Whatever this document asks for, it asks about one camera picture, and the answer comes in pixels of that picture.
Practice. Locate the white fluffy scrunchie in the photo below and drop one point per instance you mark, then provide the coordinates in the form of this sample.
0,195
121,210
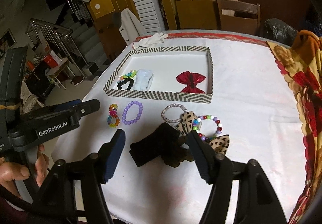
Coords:
143,79

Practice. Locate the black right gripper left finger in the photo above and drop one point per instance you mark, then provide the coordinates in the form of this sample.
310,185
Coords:
110,155

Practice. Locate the white cotton glove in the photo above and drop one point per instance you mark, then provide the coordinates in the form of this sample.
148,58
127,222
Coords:
149,41

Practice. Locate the leopard print hair bow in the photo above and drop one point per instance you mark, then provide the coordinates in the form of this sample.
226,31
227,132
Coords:
190,121

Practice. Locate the black plastic bag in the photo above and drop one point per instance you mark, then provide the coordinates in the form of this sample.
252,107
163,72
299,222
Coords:
279,31

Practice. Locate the wooden chair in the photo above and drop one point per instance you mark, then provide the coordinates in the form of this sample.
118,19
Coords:
237,16

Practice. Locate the floral orange red blanket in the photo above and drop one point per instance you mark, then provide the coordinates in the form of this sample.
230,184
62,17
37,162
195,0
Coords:
300,66

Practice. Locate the red satin hair bow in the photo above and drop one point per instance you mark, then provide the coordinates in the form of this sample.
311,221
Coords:
190,80

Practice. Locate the black scrunchie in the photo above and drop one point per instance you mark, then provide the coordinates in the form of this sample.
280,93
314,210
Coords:
128,82

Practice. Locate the person's left hand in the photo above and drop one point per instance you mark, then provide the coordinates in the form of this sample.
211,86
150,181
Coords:
11,171

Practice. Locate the red white box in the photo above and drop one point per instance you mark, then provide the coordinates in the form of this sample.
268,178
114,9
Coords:
52,60

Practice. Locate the metal stair railing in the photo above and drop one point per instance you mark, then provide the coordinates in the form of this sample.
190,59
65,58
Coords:
58,35

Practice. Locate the striped black white tray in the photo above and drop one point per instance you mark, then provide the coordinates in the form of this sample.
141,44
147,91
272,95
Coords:
166,63

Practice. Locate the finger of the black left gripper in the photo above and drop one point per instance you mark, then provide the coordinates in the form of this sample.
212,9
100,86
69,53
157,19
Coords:
84,108

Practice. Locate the dark round wooden tabletop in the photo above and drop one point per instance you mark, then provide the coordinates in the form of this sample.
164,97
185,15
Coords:
295,13

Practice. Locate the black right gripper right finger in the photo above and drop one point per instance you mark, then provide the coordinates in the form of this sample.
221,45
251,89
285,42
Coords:
203,156

